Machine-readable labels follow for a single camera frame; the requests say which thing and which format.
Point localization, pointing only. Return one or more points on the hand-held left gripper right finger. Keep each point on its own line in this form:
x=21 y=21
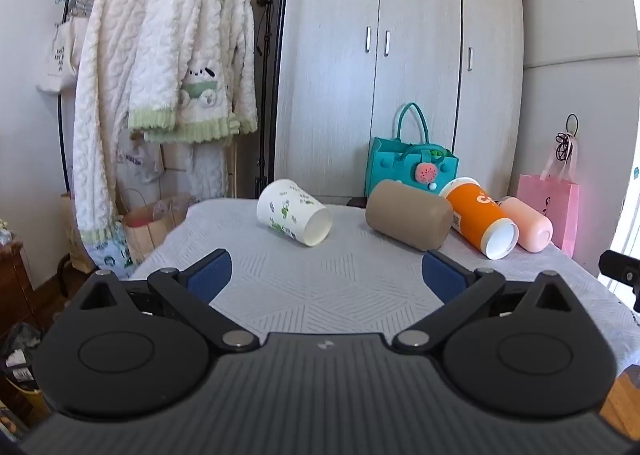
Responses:
x=442 y=278

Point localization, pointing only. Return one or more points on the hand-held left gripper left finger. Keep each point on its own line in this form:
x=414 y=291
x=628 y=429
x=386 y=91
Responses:
x=212 y=276

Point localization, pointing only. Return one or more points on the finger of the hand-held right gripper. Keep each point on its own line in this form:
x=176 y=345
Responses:
x=617 y=267

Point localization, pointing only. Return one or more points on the orange cup with white rim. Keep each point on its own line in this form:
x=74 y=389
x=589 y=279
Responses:
x=475 y=215

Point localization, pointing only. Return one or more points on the brown cup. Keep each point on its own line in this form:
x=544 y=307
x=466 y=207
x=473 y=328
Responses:
x=407 y=215

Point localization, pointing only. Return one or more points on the pink cup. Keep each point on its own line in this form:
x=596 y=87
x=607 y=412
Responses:
x=530 y=227

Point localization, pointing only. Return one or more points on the white cup with green print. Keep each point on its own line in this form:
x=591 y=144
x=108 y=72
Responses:
x=285 y=210

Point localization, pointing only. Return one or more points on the brown paper bag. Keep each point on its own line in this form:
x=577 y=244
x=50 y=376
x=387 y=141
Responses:
x=150 y=225

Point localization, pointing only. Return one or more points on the pink paper gift bag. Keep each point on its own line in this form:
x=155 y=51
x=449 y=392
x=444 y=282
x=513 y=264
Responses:
x=555 y=205

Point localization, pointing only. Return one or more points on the white quilted tablecloth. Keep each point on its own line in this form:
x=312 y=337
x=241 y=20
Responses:
x=320 y=285

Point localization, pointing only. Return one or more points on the teal felt handbag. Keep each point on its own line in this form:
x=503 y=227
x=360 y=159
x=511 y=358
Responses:
x=400 y=162

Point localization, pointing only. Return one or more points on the white printed plastic bag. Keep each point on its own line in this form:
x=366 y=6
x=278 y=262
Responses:
x=135 y=160

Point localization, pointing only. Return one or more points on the light wooden wardrobe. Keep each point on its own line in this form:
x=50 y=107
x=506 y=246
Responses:
x=400 y=85

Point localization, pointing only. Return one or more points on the brown wooden cabinet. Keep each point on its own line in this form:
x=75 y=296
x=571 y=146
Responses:
x=15 y=285

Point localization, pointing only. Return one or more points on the black light stand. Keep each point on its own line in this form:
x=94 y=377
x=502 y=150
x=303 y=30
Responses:
x=264 y=85

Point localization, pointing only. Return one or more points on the black plastic bag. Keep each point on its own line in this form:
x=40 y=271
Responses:
x=20 y=345

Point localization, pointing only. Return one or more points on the white green fluffy jacket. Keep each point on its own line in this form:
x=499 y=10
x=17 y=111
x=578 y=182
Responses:
x=200 y=60

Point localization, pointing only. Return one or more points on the white fluffy bathrobe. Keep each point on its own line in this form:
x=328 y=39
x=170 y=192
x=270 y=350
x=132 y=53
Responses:
x=107 y=85

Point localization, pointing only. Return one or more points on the white canvas tote bag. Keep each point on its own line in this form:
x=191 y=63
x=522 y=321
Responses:
x=62 y=55

